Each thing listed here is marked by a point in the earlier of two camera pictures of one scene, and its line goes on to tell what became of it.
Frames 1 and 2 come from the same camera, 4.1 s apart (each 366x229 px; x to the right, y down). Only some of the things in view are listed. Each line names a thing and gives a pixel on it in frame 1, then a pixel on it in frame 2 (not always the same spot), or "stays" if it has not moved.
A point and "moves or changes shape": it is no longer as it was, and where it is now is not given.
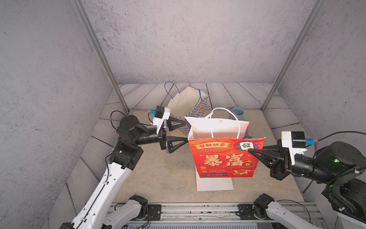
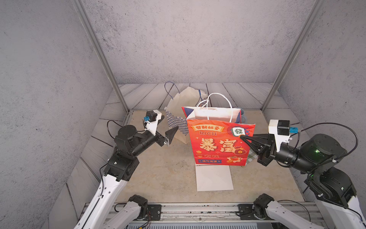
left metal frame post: [89, 25] stays
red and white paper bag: [220, 142] moves or changes shape
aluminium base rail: [197, 214] stays
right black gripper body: [281, 169] -> [269, 154]
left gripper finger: [170, 139] -> [170, 133]
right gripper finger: [269, 155] -> [258, 142]
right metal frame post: [317, 6] stays
